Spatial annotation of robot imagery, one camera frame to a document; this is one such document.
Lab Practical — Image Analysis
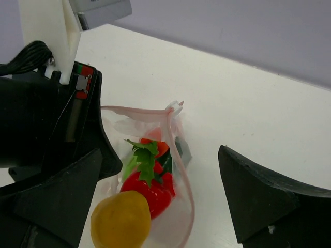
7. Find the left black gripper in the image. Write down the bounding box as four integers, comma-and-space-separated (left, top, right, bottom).
0, 61, 124, 202

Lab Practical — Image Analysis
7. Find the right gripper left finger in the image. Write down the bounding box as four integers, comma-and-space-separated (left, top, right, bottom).
1, 149, 102, 247

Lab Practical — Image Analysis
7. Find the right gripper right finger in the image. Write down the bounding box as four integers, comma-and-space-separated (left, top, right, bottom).
218, 146, 330, 247

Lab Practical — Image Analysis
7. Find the yellow lemon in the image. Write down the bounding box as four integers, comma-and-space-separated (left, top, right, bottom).
91, 191, 152, 247

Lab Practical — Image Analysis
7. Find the red bell pepper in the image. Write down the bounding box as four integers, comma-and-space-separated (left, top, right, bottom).
120, 172, 176, 220

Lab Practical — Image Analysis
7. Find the clear pink-dotted zip bag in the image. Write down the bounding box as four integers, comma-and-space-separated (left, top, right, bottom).
94, 101, 195, 247

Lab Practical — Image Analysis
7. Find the dark green cucumber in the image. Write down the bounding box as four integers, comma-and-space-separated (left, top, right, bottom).
157, 136, 192, 174

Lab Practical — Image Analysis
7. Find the orange carrot with leaves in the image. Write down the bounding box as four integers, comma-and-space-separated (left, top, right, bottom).
125, 128, 169, 187

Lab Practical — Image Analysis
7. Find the aluminium rail frame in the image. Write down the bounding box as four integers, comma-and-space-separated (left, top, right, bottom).
69, 0, 132, 31

